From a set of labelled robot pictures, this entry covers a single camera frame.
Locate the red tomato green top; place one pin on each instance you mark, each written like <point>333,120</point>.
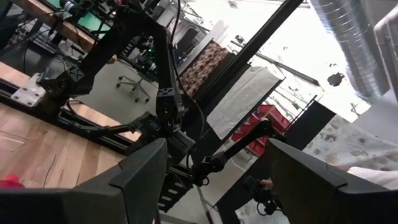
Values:
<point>11,183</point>

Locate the background black robot arm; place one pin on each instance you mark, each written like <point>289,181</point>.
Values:
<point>147,56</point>

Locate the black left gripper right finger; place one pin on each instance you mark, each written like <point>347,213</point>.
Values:
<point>326,202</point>

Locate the black ceiling device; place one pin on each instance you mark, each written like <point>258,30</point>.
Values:
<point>335,79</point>

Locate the red storage rack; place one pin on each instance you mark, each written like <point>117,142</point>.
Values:
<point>273,116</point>

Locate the office chair base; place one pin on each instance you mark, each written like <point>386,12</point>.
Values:
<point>133,88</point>

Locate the black partition panel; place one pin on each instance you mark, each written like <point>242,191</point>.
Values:
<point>311,124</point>

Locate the wooden workbench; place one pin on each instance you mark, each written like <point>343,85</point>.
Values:
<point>62,26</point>

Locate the brown patterned cloth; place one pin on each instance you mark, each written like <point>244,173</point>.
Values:
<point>203,65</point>

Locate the white hanging cloth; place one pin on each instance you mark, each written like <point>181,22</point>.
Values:
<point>245,99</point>

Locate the silver ventilation duct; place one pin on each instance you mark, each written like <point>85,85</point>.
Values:
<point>351,40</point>

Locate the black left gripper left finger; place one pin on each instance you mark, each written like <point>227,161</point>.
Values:
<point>93,205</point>

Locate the silver mounting plate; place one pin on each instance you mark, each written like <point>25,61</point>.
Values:
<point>28,91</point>

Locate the spotted white fabric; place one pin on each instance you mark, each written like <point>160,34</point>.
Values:
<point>351,146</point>

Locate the person's hand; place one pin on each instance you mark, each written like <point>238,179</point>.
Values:
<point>266,183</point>

